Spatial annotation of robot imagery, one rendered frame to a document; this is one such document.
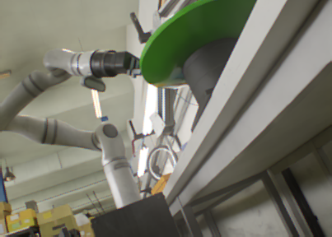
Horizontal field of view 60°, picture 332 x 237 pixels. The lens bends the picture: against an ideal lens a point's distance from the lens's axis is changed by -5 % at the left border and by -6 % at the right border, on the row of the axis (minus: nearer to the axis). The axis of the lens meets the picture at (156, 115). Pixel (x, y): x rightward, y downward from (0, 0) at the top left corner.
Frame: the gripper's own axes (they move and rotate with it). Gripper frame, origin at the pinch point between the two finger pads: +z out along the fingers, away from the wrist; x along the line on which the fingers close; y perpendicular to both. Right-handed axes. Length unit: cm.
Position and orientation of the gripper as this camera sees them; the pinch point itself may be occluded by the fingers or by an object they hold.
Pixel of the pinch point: (151, 72)
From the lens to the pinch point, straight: 75.0
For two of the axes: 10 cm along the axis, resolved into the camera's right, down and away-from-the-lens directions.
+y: 1.5, -9.8, 1.0
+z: 8.5, 0.8, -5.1
